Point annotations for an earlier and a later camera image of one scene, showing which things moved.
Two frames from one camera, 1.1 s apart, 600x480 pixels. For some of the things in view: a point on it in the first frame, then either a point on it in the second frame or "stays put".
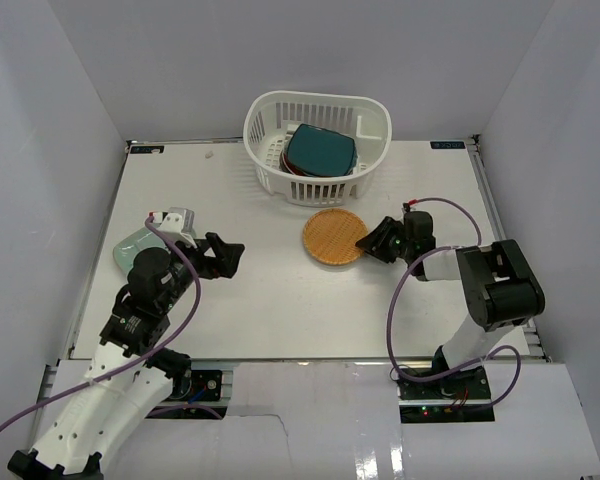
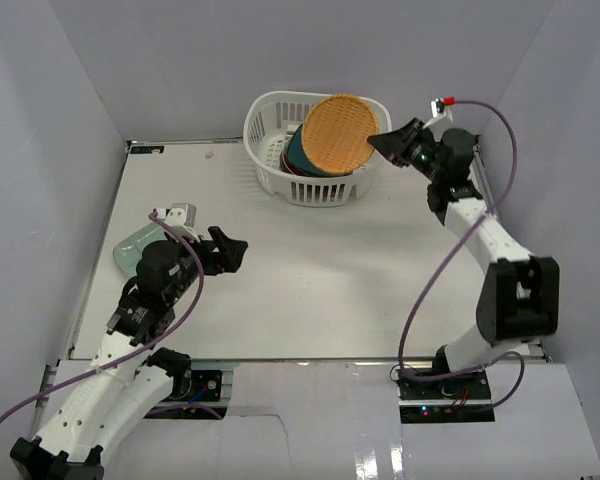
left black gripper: [208, 260] stays put
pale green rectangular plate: [124, 252] stays put
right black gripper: [375, 243] → [396, 144]
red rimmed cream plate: [294, 170] stays put
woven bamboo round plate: [330, 236] → [335, 131]
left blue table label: [146, 149] stays put
